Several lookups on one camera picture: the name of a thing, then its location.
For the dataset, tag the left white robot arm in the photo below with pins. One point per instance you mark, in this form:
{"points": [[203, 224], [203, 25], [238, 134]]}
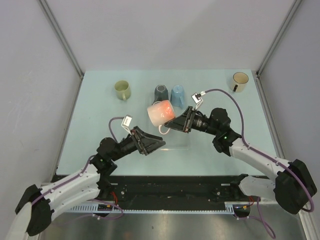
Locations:
{"points": [[39, 206]]}

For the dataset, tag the dark grey mug rear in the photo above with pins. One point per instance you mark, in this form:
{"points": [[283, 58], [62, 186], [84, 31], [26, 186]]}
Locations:
{"points": [[160, 94]]}

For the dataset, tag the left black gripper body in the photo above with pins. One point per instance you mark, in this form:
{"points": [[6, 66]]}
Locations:
{"points": [[132, 143]]}

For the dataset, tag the orange pink mug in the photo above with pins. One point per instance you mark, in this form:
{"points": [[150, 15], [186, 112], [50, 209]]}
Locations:
{"points": [[160, 113]]}

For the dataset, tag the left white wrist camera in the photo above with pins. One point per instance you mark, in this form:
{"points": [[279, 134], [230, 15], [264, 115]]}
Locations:
{"points": [[125, 124]]}

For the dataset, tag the right aluminium frame post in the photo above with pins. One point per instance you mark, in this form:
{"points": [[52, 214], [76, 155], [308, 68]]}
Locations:
{"points": [[279, 36]]}

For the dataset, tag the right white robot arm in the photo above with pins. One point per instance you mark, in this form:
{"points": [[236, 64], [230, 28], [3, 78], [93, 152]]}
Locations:
{"points": [[289, 183]]}

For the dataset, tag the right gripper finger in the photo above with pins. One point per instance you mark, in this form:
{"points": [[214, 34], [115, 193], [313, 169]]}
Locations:
{"points": [[185, 115], [177, 124]]}

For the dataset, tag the blue mug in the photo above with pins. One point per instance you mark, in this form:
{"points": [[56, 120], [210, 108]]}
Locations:
{"points": [[177, 96]]}

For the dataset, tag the green mug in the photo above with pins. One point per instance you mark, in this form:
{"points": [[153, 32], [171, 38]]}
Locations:
{"points": [[122, 90]]}

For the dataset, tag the aluminium frame post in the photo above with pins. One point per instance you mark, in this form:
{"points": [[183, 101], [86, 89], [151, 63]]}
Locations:
{"points": [[53, 22], [279, 36]]}

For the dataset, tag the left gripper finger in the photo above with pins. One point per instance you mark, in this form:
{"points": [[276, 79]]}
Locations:
{"points": [[147, 138], [150, 147]]}

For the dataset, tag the cream beige mug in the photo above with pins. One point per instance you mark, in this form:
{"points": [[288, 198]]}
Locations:
{"points": [[239, 81]]}

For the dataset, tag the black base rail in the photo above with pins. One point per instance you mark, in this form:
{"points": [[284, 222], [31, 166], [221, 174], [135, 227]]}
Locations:
{"points": [[175, 193]]}

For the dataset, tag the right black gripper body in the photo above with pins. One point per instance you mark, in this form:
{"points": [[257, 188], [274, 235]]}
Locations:
{"points": [[197, 122]]}

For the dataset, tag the clear plastic tray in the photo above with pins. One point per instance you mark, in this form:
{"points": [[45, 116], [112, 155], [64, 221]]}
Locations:
{"points": [[175, 140]]}

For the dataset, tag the left aluminium frame post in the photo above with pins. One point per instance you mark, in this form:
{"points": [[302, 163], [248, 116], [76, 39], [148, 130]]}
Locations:
{"points": [[53, 22]]}

